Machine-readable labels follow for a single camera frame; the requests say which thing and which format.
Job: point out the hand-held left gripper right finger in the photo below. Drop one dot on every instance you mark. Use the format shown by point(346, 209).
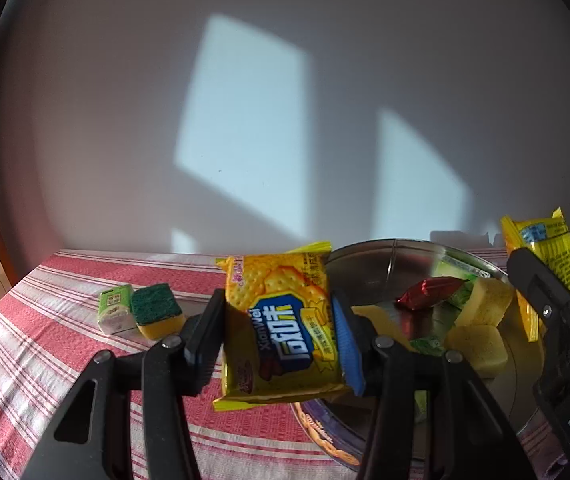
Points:
point(347, 347)

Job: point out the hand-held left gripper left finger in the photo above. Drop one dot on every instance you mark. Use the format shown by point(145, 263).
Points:
point(205, 347)

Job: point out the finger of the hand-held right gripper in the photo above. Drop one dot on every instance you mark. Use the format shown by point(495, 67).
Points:
point(540, 285)

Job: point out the yellow cracker packet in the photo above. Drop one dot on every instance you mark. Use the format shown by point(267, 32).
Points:
point(550, 245)
point(285, 300)

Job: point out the red snack packet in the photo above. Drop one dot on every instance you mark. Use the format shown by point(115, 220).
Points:
point(427, 292)

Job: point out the round metal tin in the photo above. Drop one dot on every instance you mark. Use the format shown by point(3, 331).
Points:
point(405, 260)

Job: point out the green topped yellow sponge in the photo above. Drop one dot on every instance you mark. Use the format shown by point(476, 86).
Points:
point(152, 302)

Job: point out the green snack packet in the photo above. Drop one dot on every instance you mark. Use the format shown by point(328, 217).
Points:
point(457, 266)
point(427, 346)

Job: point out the small green box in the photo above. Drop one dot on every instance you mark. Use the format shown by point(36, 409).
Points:
point(112, 305)

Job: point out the red striped tablecloth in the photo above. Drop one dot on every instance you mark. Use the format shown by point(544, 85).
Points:
point(30, 340)

